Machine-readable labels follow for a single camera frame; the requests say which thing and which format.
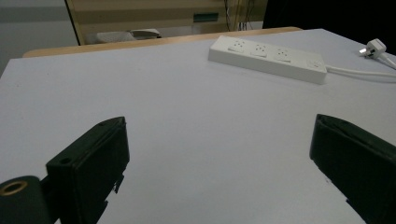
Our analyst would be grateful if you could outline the dark green box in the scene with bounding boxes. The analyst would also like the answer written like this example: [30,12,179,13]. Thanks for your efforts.
[192,12,219,23]

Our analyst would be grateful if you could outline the black hanging cables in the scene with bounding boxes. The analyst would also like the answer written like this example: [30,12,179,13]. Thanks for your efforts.
[223,0,257,32]

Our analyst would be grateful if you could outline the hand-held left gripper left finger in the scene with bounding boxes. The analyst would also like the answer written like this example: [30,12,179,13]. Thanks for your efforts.
[45,116,131,224]

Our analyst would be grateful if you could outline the white power plug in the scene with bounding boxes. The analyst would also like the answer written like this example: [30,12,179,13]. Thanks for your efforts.
[359,37,388,60]

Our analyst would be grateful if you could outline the white power strip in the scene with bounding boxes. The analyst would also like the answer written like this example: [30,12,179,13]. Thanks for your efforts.
[207,35,329,86]

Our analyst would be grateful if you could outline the wooden cabinet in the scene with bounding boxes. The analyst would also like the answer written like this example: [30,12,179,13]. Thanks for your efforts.
[64,0,269,47]

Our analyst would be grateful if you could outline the white power cable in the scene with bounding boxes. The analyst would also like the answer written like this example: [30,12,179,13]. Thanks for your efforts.
[325,53,396,78]

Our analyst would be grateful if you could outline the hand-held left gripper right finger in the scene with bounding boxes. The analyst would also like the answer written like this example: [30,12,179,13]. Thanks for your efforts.
[309,113,396,224]

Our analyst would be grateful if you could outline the grey cloth bundle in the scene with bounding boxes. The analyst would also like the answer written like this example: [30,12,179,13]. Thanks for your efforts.
[94,28,163,45]

